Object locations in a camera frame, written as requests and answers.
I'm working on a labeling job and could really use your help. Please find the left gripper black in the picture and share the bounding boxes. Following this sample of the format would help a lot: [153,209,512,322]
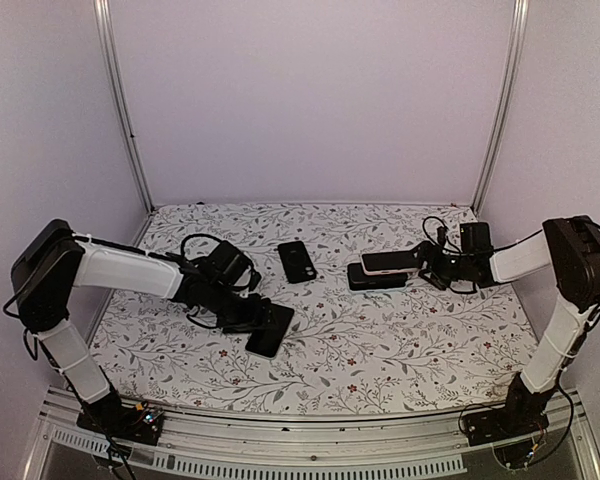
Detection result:
[205,282,280,335]

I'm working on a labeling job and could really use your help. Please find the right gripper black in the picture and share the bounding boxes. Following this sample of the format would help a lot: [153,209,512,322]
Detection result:
[403,240,475,290]

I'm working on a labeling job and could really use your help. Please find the black phone case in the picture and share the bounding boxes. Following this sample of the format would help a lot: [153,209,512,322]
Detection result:
[277,240,317,284]

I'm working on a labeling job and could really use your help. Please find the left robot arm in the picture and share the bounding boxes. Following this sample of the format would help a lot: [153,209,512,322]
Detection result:
[3,219,294,434]

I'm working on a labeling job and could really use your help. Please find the phone in black case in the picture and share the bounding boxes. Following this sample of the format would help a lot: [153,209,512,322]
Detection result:
[347,263,408,291]

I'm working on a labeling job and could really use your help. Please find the floral table mat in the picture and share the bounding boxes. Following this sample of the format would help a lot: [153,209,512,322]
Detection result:
[91,204,537,415]

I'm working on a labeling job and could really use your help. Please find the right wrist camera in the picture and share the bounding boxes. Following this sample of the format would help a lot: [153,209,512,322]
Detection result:
[433,222,495,257]

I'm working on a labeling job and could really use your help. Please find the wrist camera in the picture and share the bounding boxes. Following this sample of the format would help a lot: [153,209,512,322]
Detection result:
[433,222,495,257]
[207,241,249,285]

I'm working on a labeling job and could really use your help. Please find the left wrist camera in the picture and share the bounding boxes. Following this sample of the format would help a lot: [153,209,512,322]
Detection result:
[207,241,249,285]

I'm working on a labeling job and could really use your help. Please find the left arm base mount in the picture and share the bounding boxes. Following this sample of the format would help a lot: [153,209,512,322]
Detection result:
[77,398,164,446]

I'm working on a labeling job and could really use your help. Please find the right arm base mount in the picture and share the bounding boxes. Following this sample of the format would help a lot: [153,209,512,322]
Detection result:
[458,403,549,446]

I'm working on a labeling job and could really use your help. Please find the aluminium frame post right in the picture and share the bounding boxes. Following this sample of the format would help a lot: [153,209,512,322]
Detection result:
[471,0,529,216]

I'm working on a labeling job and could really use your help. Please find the aluminium frame post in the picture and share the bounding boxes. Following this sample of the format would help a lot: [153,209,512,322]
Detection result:
[93,0,155,214]
[471,0,529,216]

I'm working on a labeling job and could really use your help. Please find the aluminium frame post left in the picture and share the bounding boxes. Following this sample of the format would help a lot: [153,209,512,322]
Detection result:
[93,0,155,214]

